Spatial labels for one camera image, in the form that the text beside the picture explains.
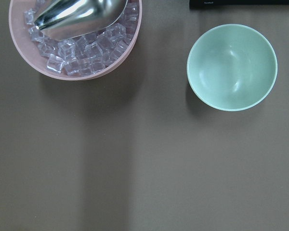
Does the clear ice cubes pile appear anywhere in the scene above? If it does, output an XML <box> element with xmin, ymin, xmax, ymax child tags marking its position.
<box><xmin>24</xmin><ymin>0</ymin><xmax>139</xmax><ymax>77</ymax></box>

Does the mint green bowl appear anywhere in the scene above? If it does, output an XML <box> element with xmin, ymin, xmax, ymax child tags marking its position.
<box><xmin>186</xmin><ymin>24</ymin><xmax>278</xmax><ymax>112</ymax></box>

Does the metal ice scoop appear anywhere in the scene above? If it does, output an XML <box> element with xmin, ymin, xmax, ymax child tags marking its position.
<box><xmin>34</xmin><ymin>0</ymin><xmax>127</xmax><ymax>41</ymax></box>

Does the pink bowl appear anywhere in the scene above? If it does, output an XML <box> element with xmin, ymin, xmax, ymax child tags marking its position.
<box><xmin>9</xmin><ymin>0</ymin><xmax>143</xmax><ymax>81</ymax></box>

